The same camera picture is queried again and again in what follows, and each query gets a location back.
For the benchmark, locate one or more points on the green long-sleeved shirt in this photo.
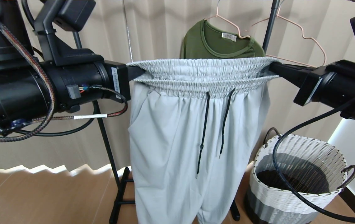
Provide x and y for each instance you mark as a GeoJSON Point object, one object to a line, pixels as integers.
{"type": "Point", "coordinates": [202, 46]}

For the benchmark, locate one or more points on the white laundry basket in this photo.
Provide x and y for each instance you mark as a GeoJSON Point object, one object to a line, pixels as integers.
{"type": "Point", "coordinates": [320, 155]}

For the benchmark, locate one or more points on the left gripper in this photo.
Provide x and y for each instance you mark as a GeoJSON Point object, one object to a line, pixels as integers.
{"type": "Point", "coordinates": [15, 93]}

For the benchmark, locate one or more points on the pale grey shorts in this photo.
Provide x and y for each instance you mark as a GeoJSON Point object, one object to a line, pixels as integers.
{"type": "Point", "coordinates": [171, 140]}

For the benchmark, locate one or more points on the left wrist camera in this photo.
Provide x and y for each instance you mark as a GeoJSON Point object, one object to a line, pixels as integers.
{"type": "Point", "coordinates": [71, 12]}

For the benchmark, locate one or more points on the pink clothes hanger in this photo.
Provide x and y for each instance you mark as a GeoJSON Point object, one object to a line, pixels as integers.
{"type": "Point", "coordinates": [289, 21]}
{"type": "Point", "coordinates": [227, 20]}

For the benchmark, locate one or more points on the black clothes rack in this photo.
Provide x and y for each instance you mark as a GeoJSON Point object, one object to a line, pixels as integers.
{"type": "Point", "coordinates": [270, 25]}

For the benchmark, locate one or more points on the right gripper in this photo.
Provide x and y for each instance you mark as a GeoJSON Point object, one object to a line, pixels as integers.
{"type": "Point", "coordinates": [345, 84]}

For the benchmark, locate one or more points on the beige curtain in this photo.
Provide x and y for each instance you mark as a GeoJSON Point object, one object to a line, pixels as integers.
{"type": "Point", "coordinates": [165, 31]}

